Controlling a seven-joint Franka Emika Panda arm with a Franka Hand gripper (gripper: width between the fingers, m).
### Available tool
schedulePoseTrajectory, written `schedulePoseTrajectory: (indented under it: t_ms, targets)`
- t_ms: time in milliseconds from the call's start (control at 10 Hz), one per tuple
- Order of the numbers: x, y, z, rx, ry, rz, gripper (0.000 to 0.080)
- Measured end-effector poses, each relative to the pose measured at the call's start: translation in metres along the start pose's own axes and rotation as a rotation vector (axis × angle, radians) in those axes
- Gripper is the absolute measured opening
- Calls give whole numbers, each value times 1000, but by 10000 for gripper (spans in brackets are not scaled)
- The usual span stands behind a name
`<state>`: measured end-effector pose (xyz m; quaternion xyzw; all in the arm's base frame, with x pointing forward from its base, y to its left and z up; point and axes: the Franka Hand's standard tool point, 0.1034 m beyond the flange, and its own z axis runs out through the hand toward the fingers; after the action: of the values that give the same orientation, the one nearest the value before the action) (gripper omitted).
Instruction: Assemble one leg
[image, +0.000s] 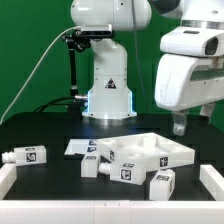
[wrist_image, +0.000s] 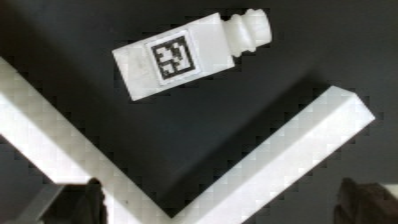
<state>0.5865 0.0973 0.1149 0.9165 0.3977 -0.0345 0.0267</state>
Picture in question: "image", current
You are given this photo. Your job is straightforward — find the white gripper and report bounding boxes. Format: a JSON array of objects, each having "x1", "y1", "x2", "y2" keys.
[{"x1": 155, "y1": 26, "x2": 224, "y2": 136}]

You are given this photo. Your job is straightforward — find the white square table top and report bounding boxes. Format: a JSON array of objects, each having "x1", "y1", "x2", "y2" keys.
[{"x1": 96, "y1": 132, "x2": 195, "y2": 172}]

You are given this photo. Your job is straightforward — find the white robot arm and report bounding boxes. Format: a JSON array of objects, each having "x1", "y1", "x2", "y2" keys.
[{"x1": 71, "y1": 0, "x2": 224, "y2": 136}]

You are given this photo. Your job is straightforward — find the white right fence block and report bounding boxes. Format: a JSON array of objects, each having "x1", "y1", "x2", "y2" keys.
[{"x1": 199, "y1": 165, "x2": 224, "y2": 201}]

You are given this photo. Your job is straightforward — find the white fence block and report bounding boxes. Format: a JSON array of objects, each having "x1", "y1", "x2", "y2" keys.
[
  {"x1": 0, "y1": 164, "x2": 17, "y2": 200},
  {"x1": 199, "y1": 165, "x2": 224, "y2": 201}
]

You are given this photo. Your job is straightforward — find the white sheet with tags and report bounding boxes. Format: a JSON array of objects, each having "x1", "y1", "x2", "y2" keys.
[{"x1": 65, "y1": 139, "x2": 98, "y2": 156}]

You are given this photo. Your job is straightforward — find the white left fence block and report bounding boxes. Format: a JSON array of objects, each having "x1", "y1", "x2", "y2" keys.
[{"x1": 0, "y1": 164, "x2": 17, "y2": 200}]

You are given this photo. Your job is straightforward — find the black cables on table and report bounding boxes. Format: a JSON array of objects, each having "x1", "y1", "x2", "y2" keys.
[{"x1": 33, "y1": 96, "x2": 89, "y2": 113}]

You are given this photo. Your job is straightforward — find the grey camera on stand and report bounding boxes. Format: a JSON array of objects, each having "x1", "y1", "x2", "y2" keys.
[{"x1": 81, "y1": 24, "x2": 113, "y2": 37}]

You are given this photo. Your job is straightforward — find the black camera stand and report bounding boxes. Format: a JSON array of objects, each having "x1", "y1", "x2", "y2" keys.
[{"x1": 62, "y1": 31, "x2": 90, "y2": 113}]

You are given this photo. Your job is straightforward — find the white camera cable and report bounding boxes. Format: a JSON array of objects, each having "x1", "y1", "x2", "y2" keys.
[{"x1": 0, "y1": 25, "x2": 82, "y2": 126}]

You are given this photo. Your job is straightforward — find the white front fence wall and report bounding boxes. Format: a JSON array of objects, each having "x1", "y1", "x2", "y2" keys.
[{"x1": 0, "y1": 200, "x2": 224, "y2": 224}]

